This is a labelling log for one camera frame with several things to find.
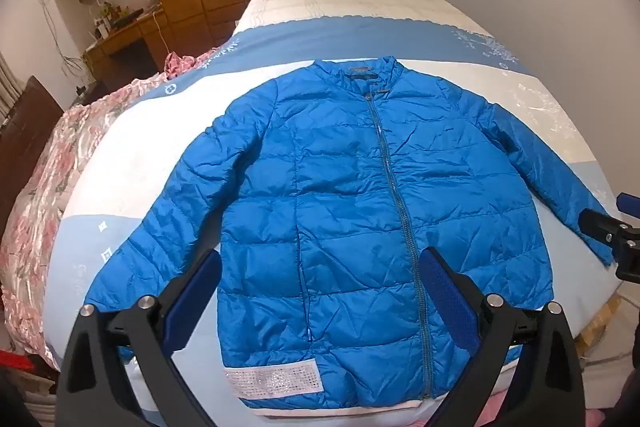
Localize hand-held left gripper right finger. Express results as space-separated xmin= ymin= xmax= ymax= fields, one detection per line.
xmin=421 ymin=247 xmax=585 ymax=427

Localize pink floral quilt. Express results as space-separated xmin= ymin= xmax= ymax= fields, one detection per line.
xmin=0 ymin=51 xmax=221 ymax=370

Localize red box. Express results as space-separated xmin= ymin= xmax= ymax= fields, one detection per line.
xmin=0 ymin=349 xmax=37 ymax=374

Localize wooden desk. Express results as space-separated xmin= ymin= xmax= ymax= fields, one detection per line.
xmin=81 ymin=9 xmax=172 ymax=85

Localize blue white printed bedsheet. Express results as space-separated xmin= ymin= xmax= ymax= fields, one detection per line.
xmin=46 ymin=0 xmax=623 ymax=415

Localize wall cables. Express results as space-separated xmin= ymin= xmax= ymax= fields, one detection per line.
xmin=29 ymin=0 xmax=97 ymax=94

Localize blue puffer jacket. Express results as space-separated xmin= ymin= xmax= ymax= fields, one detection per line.
xmin=82 ymin=56 xmax=617 ymax=418

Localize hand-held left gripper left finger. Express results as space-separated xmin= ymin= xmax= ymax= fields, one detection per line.
xmin=55 ymin=248 xmax=223 ymax=427

